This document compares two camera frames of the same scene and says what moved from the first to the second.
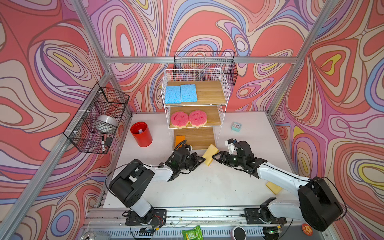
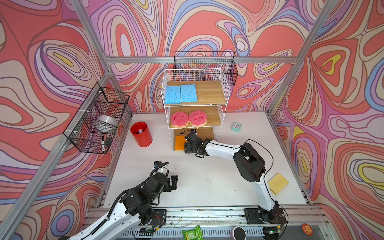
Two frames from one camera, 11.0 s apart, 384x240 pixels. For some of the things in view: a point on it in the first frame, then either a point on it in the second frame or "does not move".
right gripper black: (220, 158) to (187, 150)
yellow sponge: (274, 188) does not move
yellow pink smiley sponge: (198, 118) does not move
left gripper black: (199, 158) to (174, 183)
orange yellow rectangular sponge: (179, 139) does not move
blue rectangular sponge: (188, 93) does not move
